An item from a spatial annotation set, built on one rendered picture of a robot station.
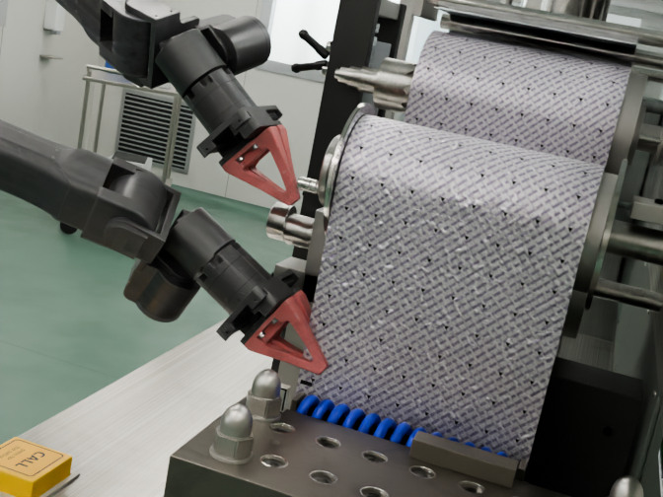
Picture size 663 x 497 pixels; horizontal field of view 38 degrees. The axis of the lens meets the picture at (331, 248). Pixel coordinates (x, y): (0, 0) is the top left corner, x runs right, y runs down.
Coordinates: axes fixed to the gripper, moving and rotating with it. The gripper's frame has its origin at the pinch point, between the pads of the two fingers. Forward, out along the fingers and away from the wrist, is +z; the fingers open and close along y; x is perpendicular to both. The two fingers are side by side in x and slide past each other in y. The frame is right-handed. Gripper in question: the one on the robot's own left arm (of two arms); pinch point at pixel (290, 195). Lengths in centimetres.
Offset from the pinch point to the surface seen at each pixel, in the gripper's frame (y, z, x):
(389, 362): 5.6, 19.2, -0.2
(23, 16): -455, -256, -232
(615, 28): -24.5, 5.7, 35.1
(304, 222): -3.2, 2.7, -1.7
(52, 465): 14.9, 7.6, -31.6
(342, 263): 5.5, 9.0, 2.0
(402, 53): -97, -20, 3
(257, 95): -552, -140, -169
